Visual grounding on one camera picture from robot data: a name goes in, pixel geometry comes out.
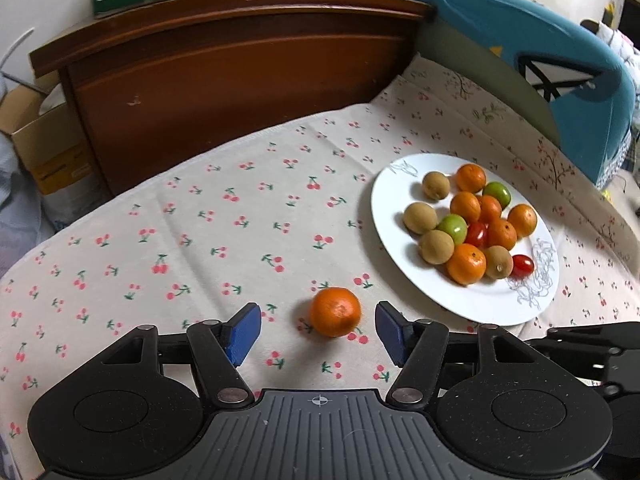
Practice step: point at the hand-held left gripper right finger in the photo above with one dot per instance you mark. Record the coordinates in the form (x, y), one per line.
(392, 332)

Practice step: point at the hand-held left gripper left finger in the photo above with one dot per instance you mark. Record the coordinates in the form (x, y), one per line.
(245, 332)

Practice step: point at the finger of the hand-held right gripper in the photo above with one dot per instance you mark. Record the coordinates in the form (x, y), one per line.
(595, 333)
(585, 360)

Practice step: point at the tan longan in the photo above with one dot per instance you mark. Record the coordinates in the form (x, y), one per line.
(498, 262)
(436, 185)
(436, 247)
(418, 217)

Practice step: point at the red cherry tomato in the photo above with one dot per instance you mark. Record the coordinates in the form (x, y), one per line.
(521, 266)
(476, 234)

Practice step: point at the green jujube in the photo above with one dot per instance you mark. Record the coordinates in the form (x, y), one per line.
(452, 228)
(497, 194)

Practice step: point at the white plate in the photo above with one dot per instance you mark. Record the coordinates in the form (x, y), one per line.
(400, 200)

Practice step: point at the blue checked quilt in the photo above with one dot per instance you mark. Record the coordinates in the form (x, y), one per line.
(622, 160)

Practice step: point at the brown wooden bed board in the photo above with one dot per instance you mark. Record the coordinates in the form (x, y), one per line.
(225, 85)

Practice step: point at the light blue garment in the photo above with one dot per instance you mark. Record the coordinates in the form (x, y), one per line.
(15, 220)

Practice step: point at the open cardboard box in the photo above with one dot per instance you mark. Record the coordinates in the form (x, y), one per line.
(50, 160)

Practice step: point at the grey green cushion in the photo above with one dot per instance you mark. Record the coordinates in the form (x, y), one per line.
(475, 75)

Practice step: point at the white patterned cloth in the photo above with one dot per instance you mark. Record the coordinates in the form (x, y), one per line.
(620, 42)

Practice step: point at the teal printed pillow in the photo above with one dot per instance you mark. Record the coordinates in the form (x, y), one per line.
(500, 15)

